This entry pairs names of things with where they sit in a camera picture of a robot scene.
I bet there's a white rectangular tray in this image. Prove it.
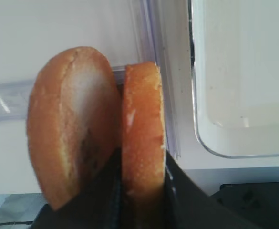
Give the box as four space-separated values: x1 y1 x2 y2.
191 0 279 158

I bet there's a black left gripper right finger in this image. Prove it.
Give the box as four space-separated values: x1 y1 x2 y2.
165 152 237 229

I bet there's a clear holder lower left bun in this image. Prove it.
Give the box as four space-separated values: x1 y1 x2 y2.
0 60 124 124

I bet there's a clear plastic rail left long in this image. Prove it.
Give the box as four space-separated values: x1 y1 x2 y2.
129 0 181 159

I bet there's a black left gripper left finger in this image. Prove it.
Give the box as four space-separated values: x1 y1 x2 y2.
32 147 125 229

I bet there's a brown bun top lower left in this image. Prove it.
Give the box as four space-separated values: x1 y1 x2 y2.
26 46 122 210

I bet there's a bun slice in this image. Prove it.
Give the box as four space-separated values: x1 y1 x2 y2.
122 62 165 199

